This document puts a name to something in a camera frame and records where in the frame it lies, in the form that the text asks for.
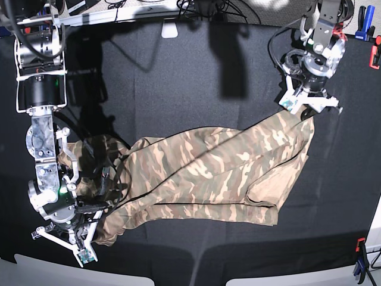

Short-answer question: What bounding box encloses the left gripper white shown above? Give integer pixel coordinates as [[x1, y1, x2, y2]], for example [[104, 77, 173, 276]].
[[285, 74, 342, 114]]

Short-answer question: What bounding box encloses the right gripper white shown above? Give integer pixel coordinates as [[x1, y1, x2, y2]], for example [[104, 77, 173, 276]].
[[31, 222, 97, 260]]

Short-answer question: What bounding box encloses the black table cloth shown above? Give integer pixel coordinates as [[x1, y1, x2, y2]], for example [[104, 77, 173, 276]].
[[0, 21, 381, 286]]

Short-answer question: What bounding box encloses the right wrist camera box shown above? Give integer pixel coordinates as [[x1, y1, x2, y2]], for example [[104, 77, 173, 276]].
[[74, 248, 98, 268]]

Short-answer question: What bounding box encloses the orange blue clamp right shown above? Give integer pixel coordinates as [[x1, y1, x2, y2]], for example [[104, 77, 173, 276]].
[[353, 238, 369, 285]]

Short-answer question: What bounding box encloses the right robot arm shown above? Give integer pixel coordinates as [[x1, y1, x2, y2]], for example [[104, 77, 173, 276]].
[[1, 1, 116, 266]]

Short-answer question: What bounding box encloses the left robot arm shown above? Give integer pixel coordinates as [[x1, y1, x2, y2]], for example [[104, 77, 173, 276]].
[[268, 1, 354, 120]]

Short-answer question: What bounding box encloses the red clamp far right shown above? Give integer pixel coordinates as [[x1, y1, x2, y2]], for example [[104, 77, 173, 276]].
[[369, 35, 381, 70]]

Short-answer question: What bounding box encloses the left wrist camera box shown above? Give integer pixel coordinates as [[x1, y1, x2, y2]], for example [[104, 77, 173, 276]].
[[279, 92, 299, 115]]

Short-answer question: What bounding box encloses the camouflage t-shirt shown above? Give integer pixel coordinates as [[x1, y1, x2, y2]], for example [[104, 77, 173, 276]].
[[58, 112, 316, 247]]

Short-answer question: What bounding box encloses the blue clamp far right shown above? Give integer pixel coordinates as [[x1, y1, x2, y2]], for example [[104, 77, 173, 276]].
[[355, 5, 375, 41]]

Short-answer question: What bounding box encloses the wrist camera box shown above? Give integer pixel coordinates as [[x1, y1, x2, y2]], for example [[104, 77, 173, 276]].
[[279, 92, 299, 115], [74, 248, 98, 268]]

